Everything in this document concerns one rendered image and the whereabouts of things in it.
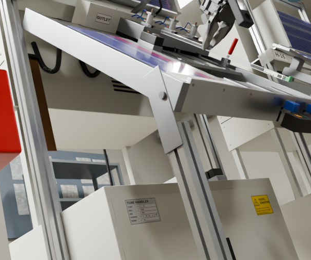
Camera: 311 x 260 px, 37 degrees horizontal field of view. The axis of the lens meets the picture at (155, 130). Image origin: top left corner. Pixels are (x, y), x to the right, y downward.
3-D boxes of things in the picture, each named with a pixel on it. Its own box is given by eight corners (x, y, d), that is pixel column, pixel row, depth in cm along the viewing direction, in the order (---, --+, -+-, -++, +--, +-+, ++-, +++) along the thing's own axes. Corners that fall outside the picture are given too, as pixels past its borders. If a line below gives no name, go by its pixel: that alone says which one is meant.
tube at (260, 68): (291, 82, 119) (292, 78, 119) (288, 81, 118) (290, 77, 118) (163, 33, 154) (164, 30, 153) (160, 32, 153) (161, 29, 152)
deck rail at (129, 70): (180, 112, 96) (190, 83, 95) (173, 111, 95) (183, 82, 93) (27, 29, 145) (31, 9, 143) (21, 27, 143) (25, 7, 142)
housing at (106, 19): (182, 65, 188) (193, 30, 184) (79, 44, 154) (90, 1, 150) (169, 59, 193) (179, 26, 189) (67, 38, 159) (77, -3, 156)
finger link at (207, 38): (193, 43, 142) (209, 15, 139) (206, 51, 138) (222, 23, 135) (187, 41, 140) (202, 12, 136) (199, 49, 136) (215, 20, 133)
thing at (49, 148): (59, 149, 147) (39, 54, 158) (43, 149, 143) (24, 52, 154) (57, 150, 147) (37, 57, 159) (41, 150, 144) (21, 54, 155)
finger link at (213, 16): (211, 34, 138) (226, 7, 135) (215, 37, 137) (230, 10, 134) (201, 31, 134) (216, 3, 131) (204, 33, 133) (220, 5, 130)
